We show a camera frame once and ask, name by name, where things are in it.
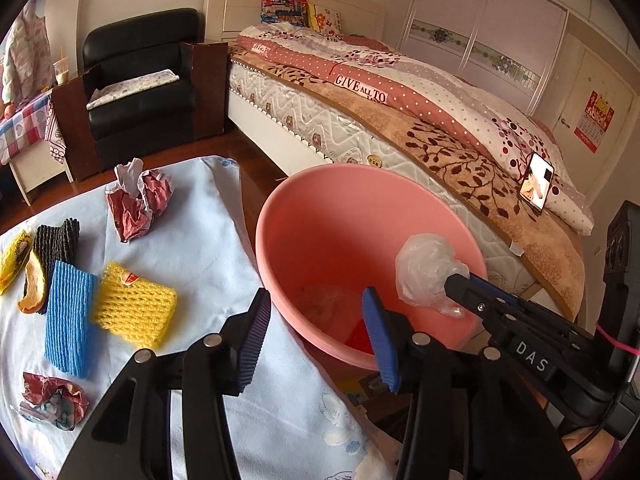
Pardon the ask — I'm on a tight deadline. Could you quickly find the orange peel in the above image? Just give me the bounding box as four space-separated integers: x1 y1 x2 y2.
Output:
17 249 46 315

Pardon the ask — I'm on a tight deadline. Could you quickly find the checkered tablecloth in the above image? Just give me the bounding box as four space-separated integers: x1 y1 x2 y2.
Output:
0 91 56 166

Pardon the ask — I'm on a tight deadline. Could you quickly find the clear plastic bag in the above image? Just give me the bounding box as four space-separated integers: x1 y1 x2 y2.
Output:
395 234 473 318

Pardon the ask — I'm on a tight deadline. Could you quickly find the black leather armchair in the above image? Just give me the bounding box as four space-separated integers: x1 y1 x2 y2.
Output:
52 7 230 183

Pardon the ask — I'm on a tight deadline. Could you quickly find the smartphone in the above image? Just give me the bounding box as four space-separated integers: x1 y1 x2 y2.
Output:
519 152 556 213

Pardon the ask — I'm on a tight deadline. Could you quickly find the yellow floral pillow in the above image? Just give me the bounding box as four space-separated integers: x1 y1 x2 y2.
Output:
306 2 346 36

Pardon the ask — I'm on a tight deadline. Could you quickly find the colourful printed pillow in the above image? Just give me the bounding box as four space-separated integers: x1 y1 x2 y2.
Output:
260 0 310 28

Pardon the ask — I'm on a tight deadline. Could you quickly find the blue foam net sleeve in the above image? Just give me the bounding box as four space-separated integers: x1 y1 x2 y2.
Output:
44 260 98 380

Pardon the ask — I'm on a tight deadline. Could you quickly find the white bed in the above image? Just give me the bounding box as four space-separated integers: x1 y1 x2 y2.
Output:
205 0 596 321

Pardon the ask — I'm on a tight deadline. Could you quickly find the red white paper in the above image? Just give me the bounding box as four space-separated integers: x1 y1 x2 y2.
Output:
105 158 153 244
140 169 175 218

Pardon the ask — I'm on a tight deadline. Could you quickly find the yellow plastic wrapper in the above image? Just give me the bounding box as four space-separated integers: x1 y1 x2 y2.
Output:
0 230 33 295

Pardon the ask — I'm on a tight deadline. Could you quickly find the red patterned paper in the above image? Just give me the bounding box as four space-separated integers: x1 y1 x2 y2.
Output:
19 371 90 432

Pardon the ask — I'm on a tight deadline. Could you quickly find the yellow foam net sleeve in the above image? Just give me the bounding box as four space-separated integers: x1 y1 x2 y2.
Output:
91 261 178 351

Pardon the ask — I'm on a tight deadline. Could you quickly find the person's right forearm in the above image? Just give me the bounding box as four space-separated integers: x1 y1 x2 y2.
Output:
560 430 640 480

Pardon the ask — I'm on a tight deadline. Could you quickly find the floral seat cushion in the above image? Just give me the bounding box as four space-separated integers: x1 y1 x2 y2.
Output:
86 68 180 111

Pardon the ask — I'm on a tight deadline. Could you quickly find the hanging patterned jacket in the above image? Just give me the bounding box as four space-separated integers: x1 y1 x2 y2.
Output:
2 0 56 106

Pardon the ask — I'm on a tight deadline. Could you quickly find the light blue tablecloth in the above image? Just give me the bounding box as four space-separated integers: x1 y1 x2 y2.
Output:
0 155 396 480

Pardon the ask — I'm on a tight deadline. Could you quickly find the red wall calendar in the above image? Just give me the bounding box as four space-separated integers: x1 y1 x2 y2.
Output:
574 91 615 153

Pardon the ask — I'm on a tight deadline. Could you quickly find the patterned lace cloth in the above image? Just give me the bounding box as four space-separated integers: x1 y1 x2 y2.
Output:
45 100 68 163

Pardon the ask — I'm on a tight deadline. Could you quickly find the white wardrobe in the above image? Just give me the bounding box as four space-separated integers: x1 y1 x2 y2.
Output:
397 0 568 111

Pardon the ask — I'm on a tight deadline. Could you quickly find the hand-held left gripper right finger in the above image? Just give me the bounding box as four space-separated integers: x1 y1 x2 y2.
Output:
361 287 583 480

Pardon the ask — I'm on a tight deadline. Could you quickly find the brown leaf pattern blanket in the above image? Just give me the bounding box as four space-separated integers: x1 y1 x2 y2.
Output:
227 50 586 321

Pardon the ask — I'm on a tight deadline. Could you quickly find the white desk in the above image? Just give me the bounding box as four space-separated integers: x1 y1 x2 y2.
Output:
7 145 73 206

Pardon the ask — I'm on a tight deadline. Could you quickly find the black foam net sleeve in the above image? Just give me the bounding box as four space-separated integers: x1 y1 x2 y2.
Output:
22 217 81 313

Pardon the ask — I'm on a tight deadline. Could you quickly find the pink white dotted quilt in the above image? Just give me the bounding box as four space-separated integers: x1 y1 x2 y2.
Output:
236 25 596 236

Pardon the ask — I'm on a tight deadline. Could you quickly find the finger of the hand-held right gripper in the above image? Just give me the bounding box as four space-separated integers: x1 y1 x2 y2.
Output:
444 272 532 342
469 272 595 347

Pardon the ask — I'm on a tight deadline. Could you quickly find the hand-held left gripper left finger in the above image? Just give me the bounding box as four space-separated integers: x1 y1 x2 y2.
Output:
57 287 273 480

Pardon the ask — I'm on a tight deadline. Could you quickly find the pink plastic bucket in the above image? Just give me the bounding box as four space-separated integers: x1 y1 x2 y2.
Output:
255 162 488 372

